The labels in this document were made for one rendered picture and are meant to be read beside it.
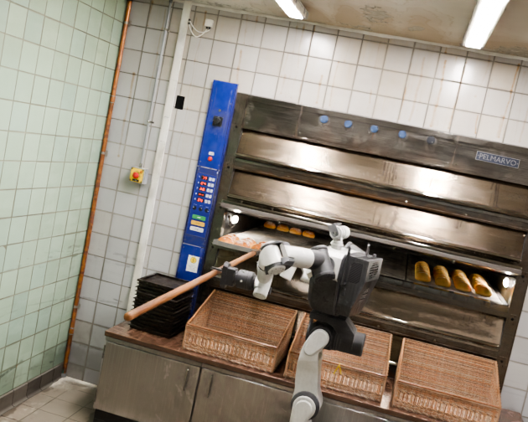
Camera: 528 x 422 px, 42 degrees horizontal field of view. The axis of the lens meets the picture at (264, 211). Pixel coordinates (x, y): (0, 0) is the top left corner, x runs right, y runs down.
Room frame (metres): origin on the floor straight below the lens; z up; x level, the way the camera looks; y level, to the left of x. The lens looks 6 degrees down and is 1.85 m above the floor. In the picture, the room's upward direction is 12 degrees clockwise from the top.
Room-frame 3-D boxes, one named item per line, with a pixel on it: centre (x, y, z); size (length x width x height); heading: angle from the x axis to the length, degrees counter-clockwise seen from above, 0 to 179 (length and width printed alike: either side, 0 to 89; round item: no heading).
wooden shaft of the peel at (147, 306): (3.02, 0.19, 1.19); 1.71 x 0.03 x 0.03; 168
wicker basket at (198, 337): (3.97, -0.01, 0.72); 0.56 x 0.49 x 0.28; 78
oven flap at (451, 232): (4.11, -0.64, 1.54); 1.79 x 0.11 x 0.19; 78
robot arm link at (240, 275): (3.12, 0.07, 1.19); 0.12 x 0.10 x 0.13; 77
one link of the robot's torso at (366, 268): (3.24, -0.43, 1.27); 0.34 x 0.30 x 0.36; 153
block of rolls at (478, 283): (4.43, -1.30, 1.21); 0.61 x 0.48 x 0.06; 168
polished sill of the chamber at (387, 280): (4.13, -0.64, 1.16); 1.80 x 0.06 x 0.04; 78
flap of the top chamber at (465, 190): (4.11, -0.64, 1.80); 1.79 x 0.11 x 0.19; 78
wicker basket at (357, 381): (3.85, -0.60, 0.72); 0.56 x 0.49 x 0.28; 80
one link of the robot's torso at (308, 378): (3.26, -0.40, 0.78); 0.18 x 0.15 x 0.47; 168
